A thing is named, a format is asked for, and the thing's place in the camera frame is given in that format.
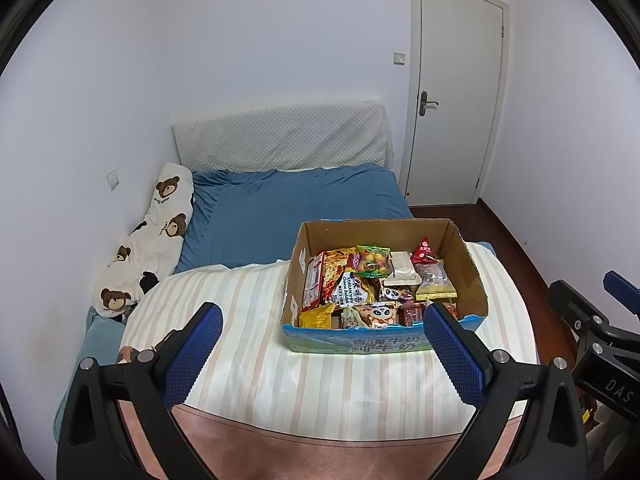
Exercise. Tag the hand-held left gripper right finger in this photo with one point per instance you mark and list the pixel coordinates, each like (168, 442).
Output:
(457, 360)

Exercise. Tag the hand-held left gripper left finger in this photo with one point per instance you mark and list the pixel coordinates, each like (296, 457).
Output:
(195, 355)

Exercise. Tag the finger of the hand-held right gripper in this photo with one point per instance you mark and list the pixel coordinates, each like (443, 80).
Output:
(625, 290)
(570, 302)

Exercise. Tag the small dark red packet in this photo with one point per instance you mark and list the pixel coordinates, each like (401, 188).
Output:
(411, 314)

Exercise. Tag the clear yellow snack packet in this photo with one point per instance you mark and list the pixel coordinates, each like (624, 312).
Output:
(434, 282)

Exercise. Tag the orange panda snack packet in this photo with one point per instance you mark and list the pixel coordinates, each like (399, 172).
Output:
(377, 316)
(395, 294)

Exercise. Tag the cardboard box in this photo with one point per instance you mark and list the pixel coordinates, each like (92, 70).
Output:
(350, 342)

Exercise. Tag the red triangular snack packet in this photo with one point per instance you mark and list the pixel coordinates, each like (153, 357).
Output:
(423, 255)

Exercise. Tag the yellow crinkled snack packet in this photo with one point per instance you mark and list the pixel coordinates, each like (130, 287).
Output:
(315, 317)

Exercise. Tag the green candy packet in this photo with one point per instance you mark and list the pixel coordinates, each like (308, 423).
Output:
(374, 261)

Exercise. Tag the tall red snack packet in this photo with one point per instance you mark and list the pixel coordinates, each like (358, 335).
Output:
(312, 282)

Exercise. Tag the yellow instant noodle packet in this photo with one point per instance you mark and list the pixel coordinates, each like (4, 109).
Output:
(340, 280)

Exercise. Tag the striped blanket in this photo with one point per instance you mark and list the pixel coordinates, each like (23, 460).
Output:
(250, 360)

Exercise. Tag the bear print pillow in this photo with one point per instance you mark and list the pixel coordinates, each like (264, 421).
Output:
(160, 230)

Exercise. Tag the blue bed sheet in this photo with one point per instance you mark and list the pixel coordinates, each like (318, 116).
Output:
(300, 195)

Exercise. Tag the white headboard cushion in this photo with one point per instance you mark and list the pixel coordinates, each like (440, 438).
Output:
(280, 135)

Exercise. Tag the white door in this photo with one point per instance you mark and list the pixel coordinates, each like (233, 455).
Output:
(460, 85)

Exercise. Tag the white wall socket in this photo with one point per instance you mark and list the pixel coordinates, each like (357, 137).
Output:
(113, 180)

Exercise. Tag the white light switch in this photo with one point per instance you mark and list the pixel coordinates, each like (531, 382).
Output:
(398, 57)

